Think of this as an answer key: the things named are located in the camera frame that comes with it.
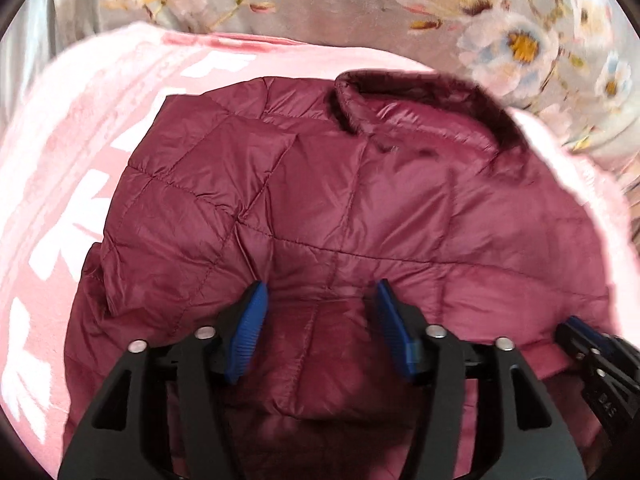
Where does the pink fleece blanket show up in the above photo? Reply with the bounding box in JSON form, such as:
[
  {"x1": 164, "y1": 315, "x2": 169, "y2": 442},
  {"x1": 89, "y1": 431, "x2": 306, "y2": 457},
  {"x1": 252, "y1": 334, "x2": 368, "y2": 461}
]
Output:
[{"x1": 0, "y1": 22, "x2": 640, "y2": 441}]

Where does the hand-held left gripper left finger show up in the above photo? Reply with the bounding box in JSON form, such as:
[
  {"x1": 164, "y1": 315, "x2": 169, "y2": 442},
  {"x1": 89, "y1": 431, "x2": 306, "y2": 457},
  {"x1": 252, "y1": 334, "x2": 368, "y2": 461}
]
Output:
[{"x1": 57, "y1": 280, "x2": 271, "y2": 480}]

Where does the grey floral bed sheet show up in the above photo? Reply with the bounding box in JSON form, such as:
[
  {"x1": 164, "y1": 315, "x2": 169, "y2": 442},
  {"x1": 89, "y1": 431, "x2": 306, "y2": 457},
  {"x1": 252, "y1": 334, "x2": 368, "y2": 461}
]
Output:
[{"x1": 47, "y1": 0, "x2": 640, "y2": 176}]

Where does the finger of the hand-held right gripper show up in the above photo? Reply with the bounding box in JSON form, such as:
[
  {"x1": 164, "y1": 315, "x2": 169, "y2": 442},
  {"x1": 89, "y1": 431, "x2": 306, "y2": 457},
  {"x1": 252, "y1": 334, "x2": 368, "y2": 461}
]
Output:
[{"x1": 555, "y1": 316, "x2": 608, "y2": 378}]

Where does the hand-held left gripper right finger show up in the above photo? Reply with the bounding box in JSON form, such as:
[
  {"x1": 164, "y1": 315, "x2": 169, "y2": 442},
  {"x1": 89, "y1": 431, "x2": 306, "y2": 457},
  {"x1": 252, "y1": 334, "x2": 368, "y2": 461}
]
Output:
[{"x1": 375, "y1": 279, "x2": 587, "y2": 480}]

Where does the maroon quilted jacket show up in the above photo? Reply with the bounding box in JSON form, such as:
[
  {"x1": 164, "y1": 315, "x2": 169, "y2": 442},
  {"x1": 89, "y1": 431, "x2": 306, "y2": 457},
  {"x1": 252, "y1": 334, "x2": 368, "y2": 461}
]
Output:
[{"x1": 64, "y1": 71, "x2": 613, "y2": 480}]

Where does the silver grey satin cloth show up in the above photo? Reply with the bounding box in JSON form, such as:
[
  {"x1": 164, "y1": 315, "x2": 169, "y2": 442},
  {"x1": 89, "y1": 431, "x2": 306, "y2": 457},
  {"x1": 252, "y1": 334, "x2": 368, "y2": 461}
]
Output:
[{"x1": 0, "y1": 0, "x2": 68, "y2": 93}]

